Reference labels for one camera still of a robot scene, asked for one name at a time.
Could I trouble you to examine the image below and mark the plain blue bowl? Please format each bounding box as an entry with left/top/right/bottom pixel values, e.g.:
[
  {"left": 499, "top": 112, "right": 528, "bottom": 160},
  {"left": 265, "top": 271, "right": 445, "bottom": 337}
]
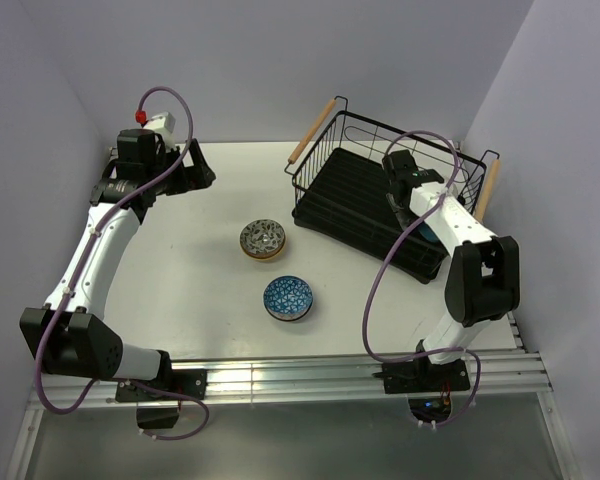
[{"left": 417, "top": 222, "right": 440, "bottom": 244}]

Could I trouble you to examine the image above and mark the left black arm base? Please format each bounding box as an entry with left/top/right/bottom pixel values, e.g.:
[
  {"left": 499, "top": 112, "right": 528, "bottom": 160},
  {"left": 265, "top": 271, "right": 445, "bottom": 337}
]
[{"left": 114, "top": 368, "right": 210, "bottom": 441}]

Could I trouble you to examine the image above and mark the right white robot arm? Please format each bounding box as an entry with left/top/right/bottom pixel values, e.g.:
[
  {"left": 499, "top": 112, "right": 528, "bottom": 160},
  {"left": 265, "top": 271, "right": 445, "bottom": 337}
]
[{"left": 382, "top": 150, "right": 520, "bottom": 390}]

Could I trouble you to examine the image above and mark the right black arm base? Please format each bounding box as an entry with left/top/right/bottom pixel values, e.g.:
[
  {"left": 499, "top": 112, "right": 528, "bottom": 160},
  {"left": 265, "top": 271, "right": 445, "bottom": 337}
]
[{"left": 373, "top": 358, "right": 470, "bottom": 424}]

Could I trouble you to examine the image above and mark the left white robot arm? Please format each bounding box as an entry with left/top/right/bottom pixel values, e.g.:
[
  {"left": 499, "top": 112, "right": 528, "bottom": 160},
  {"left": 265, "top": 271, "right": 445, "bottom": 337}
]
[{"left": 20, "top": 128, "right": 215, "bottom": 399}]

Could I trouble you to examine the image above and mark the blue triangle pattern bowl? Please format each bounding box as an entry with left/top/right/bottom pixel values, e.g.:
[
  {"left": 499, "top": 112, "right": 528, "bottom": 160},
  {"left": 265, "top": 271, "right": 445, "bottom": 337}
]
[{"left": 263, "top": 275, "right": 314, "bottom": 322}]

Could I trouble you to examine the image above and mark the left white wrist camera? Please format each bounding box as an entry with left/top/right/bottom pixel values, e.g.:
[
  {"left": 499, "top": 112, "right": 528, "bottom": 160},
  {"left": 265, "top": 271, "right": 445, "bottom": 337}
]
[{"left": 134, "top": 109, "right": 176, "bottom": 152}]

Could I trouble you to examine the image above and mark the black wire dish rack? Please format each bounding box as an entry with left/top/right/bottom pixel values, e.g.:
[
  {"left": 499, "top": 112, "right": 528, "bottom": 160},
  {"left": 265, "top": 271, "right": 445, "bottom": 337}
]
[{"left": 285, "top": 108, "right": 487, "bottom": 259}]

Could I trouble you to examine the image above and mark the right wooden rack handle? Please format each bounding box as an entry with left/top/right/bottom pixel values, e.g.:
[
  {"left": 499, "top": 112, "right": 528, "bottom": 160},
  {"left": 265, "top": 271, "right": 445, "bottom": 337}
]
[{"left": 474, "top": 158, "right": 501, "bottom": 223}]

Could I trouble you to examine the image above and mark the wooden rack handle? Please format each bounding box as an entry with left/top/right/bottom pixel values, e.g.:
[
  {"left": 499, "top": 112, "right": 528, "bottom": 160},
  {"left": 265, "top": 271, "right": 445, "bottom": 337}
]
[
  {"left": 474, "top": 158, "right": 501, "bottom": 223},
  {"left": 287, "top": 98, "right": 337, "bottom": 165}
]

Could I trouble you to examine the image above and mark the left wooden rack handle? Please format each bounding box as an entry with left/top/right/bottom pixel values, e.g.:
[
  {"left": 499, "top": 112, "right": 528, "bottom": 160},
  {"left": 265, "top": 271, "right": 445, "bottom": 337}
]
[{"left": 287, "top": 98, "right": 337, "bottom": 165}]

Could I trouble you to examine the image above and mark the aluminium mounting rail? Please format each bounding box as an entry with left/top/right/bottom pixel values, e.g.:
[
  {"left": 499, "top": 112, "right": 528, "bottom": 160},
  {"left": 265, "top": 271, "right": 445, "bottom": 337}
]
[{"left": 27, "top": 349, "right": 553, "bottom": 412}]

